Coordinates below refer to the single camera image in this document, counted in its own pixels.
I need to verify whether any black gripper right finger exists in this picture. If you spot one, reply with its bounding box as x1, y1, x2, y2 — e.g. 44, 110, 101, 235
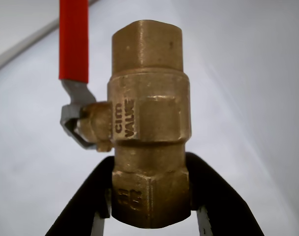
185, 152, 253, 236

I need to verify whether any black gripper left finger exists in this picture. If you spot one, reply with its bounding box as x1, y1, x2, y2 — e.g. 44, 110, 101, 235
42, 156, 116, 236

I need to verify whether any brass ball valve red handle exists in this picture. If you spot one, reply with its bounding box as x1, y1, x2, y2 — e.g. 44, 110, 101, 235
59, 0, 192, 223

